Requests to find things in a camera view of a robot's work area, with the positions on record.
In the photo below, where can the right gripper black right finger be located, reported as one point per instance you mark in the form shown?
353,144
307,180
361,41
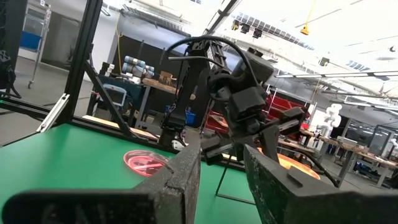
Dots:
311,202

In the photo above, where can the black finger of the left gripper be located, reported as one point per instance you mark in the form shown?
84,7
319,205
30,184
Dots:
270,140
237,152

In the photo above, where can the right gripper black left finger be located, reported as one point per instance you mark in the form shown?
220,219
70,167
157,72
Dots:
124,205

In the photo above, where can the orange translucent plastic plate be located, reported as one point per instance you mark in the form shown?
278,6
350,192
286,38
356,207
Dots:
298,166

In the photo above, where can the pink translucent plastic plate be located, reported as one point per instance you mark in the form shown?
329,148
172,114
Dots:
140,165

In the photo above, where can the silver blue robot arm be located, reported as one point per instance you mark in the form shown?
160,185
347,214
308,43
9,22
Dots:
133,63

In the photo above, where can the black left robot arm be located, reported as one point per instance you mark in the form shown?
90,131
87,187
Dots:
186,93

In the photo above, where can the wooden shelf with black legs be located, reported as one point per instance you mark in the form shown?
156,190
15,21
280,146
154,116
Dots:
223,175

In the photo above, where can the red bin rack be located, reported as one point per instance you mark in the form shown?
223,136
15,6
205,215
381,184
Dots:
281,104

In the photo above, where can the white robot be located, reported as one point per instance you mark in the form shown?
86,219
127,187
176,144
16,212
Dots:
333,113

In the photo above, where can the blue plastic bin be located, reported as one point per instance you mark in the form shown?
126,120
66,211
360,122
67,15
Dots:
190,118

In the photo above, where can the wooden workbench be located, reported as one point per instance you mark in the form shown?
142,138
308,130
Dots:
373,160
158,84

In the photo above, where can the white teach pendant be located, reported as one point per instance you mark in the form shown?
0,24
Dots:
115,93

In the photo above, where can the black partition panel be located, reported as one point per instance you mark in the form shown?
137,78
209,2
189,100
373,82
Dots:
146,49

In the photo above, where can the blue storage box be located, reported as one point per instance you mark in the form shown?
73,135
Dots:
30,40

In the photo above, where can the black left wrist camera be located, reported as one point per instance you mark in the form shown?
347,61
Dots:
247,104

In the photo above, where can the black aluminium table frame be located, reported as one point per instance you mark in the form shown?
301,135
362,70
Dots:
82,56

